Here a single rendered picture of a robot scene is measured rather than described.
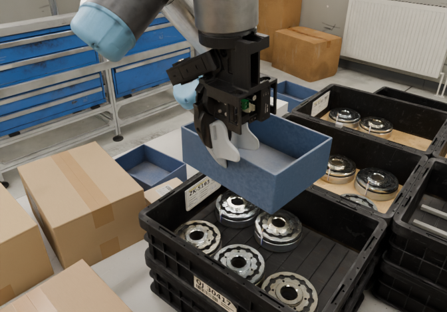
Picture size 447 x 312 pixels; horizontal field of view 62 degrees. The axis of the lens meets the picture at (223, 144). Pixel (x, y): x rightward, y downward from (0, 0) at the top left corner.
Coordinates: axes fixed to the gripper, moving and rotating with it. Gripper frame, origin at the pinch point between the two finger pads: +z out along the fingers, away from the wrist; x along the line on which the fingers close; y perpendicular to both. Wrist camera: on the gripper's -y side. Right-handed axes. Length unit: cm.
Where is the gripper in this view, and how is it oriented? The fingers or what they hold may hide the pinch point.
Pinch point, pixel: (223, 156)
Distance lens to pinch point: 57.3
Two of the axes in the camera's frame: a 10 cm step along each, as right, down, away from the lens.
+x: 7.2, -4.2, 5.6
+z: 0.5, 8.3, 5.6
